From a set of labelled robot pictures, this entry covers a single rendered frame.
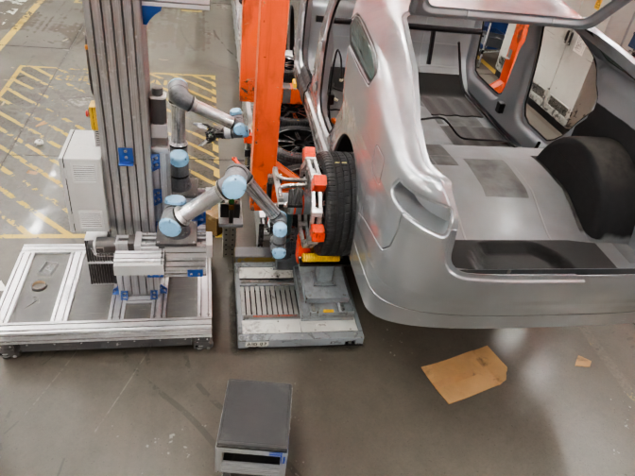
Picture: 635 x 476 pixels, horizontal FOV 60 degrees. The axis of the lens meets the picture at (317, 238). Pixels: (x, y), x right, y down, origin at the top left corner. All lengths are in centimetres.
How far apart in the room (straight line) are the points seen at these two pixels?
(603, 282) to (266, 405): 175
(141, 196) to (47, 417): 131
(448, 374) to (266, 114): 204
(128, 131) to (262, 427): 165
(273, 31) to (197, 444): 236
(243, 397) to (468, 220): 167
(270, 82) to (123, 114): 97
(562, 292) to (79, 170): 250
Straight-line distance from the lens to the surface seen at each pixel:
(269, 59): 348
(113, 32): 291
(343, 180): 323
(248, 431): 288
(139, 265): 316
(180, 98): 335
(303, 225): 368
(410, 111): 269
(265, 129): 365
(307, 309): 375
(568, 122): 776
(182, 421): 334
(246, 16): 540
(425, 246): 247
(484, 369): 391
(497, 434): 362
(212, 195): 285
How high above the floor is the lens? 272
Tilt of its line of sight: 36 degrees down
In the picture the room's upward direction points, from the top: 8 degrees clockwise
